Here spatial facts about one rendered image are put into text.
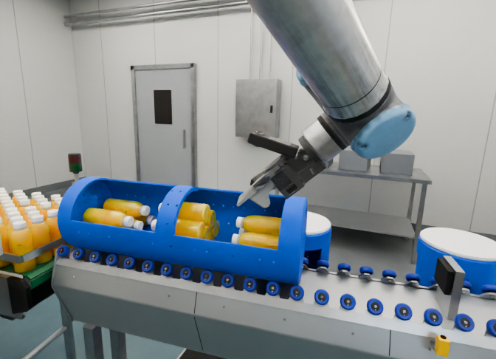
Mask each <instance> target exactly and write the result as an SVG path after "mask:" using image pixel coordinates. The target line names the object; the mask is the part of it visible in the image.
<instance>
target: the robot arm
mask: <svg viewBox="0 0 496 359"><path fill-rule="evenodd" d="M247 2H248V3H249V5H250V6H251V8H252V9H253V10H254V11H255V13H256V14H257V16H258V17H259V19H260V20H261V21H262V22H263V24H264V25H265V27H266V28H267V29H268V31H269V32H270V33H271V35H272V36H273V38H274V39H275V40H276V41H277V43H278V44H279V46H280V48H281V49H282V50H283V51H284V52H285V54H286V56H287V57H288V58H289V60H290V61H291V62H292V64H293V65H294V67H295V68H296V76H297V79H298V80H299V82H300V85H301V86H303V87H304V88H305V89H306V90H307V91H308V93H309V94H310V95H311V96H312V97H313V98H314V100H315V101H316V102H317V104H318V105H319V106H320V108H321V109H322V110H323V111H324V112H323V113H322V114H321V115H320V116H319V117H318V118H317V119H316V120H314V121H313V122H312V123H310V124H309V125H308V126H307V127H305V128H304V130H302V133H303V136H302V137H300V138H299V139H298V141H299V143H300V144H301V146H302V147H303V148H301V149H299V146H298V145H295V144H293V143H289V142H286V141H284V140H280V139H278V138H275V137H271V136H269V135H266V134H264V133H263V132H262V131H254V132H252V133H250V134H249V137H248V143H250V144H253V145H254V146H255V147H261V148H265V149H267V150H270V151H273V152H276V153H279V154H281V155H280V156H279V157H277V158H276V159H275V160H273V161H272V162H271V163H270V164H269V165H268V166H267V167H265V168H264V169H263V170H262V171H261V172H259V173H258V174H257V175H255V176H254V177H253V178H252V179H251V182H250V185H251V186H250V187H249V188H248V189H246V190H245V192H243V193H242V195H240V196H239V198H238V202H237V206H240V205H241V204H243V203H244V202H245V201H247V200H248V199H250V200H252V201H253V202H254V203H256V204H257V205H259V206H261V207H262V208H268V207H269V206H270V200H269V192H270V191H271V190H275V189H276V188H277V189H278V190H279V191H280V192H281V193H282V194H283V195H284V197H285V198H286V199H288V198H289V197H291V196H292V195H293V194H295V193H296V192H298V191H299V190H300V189H301V188H303V187H304V186H305V184H306V183H307V182H308V181H309V180H311V179H312V178H313V177H315V176H316V175H318V174H319V173H320V172H321V171H323V170H324V169H326V164H325V163H324V161H325V162H328V161H330V160H331V159H333V158H334V157H336V156H337V155H338V154H339V153H340V152H342V151H343V150H344V149H345V148H347V147H349V146H351V149H352V150H353V151H355V152H356V153H357V154H358V155H359V156H361V157H363V158H365V159H375V158H379V157H383V156H385V155H387V154H389V153H391V152H392V151H394V150H395V149H396V148H398V147H399V146H401V145H402V144H403V143H404V142H405V141H406V140H407V139H408V137H409V136H410V135H411V134H412V132H413V130H414V128H415V126H416V115H415V113H414V112H413V111H412V110H411V108H410V106H409V105H407V104H404V103H403V102H401V101H400V99H399V98H398V97H397V95H396V93H395V91H394V89H393V86H392V84H391V82H390V79H389V77H388V74H387V73H386V71H385V70H384V69H383V68H382V67H381V65H380V62H379V60H378V58H377V56H376V53H375V52H374V49H373V47H372V45H371V42H370V40H369V38H368V35H367V33H366V31H365V28H364V27H363V24H362V22H361V20H360V17H359V15H358V13H357V10H356V8H355V6H354V3H353V2H352V0H247ZM298 149H299V152H298V155H297V156H296V154H297V151H298ZM304 155H307V156H308V157H307V158H305V157H304ZM322 159H323V160H324V161H323V160H322ZM263 185H264V187H262V186H263ZM261 187H262V188H261ZM292 192H293V193H292Z"/></svg>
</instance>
